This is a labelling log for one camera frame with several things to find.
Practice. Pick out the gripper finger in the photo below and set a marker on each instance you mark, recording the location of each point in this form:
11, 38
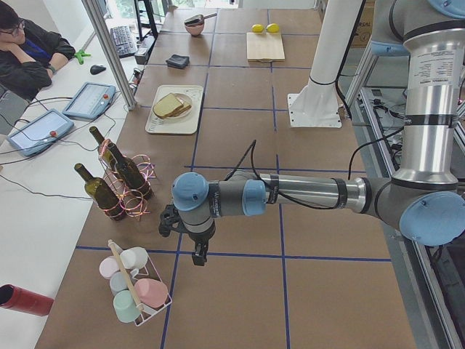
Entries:
196, 258
202, 258

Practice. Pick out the white plate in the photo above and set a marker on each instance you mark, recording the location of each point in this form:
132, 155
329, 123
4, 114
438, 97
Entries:
170, 106

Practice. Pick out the cream bear tray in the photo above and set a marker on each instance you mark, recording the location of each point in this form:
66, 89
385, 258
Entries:
184, 124

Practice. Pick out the white cup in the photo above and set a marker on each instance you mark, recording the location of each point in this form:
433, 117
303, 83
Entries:
135, 257

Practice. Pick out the grey cup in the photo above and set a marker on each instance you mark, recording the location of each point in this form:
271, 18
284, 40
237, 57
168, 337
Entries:
117, 283

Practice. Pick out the mint green cup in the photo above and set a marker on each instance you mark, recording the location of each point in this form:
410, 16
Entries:
125, 307

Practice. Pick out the pale pink cup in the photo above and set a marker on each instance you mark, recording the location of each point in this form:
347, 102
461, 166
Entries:
108, 267

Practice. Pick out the green wine bottle middle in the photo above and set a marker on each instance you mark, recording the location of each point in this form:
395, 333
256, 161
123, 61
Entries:
130, 173

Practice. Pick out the green wine bottle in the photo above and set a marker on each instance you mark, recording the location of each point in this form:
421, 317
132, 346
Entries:
101, 193
130, 173
104, 154

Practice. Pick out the green wine bottle front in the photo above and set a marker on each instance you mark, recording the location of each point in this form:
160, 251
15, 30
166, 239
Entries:
101, 193

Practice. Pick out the green wine bottle back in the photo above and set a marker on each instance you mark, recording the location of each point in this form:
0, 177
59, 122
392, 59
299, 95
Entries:
104, 154

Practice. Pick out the blue teach pendant far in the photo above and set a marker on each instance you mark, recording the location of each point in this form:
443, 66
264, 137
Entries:
90, 101

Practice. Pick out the blue teach pendant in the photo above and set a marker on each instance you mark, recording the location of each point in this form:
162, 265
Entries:
40, 133
90, 101

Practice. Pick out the grey folded cloth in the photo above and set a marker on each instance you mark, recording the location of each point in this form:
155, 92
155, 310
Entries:
178, 61

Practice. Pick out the blue teach pendant near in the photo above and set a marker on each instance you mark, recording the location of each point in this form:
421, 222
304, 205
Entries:
40, 133

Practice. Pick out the red cylinder bottle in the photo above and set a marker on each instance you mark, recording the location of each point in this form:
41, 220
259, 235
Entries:
25, 301

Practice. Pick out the black computer mouse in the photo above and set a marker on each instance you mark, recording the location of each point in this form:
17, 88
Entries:
97, 69

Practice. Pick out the wooden cutting board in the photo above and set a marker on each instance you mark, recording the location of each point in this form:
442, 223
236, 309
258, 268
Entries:
264, 47

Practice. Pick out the black keyboard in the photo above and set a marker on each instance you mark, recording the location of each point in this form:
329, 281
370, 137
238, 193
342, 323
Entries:
123, 41

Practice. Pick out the pink bowl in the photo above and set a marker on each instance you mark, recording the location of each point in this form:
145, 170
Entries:
195, 29

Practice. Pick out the yellow lemon half left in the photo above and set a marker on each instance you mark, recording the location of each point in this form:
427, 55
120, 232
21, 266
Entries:
257, 28

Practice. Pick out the yellow lemon half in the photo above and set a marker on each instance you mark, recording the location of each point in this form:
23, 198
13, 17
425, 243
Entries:
257, 28
273, 28

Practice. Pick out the green clamp toy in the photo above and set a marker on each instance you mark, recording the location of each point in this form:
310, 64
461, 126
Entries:
80, 55

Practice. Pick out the metal scoop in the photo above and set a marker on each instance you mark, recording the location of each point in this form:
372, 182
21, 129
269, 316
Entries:
198, 19

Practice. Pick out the yellow lemon half right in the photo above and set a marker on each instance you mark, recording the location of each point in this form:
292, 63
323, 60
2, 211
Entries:
273, 28

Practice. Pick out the seated person black jacket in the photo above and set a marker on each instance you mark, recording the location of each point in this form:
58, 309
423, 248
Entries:
30, 55

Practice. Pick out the white wire cup rack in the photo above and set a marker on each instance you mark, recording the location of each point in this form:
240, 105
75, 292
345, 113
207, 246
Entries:
132, 276

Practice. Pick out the copper wire bottle rack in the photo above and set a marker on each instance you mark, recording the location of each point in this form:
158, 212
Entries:
131, 200

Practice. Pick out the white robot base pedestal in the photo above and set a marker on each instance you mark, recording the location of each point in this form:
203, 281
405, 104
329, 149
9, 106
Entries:
317, 105

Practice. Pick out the aluminium frame post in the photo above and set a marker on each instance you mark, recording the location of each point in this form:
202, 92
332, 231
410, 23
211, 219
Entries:
98, 22

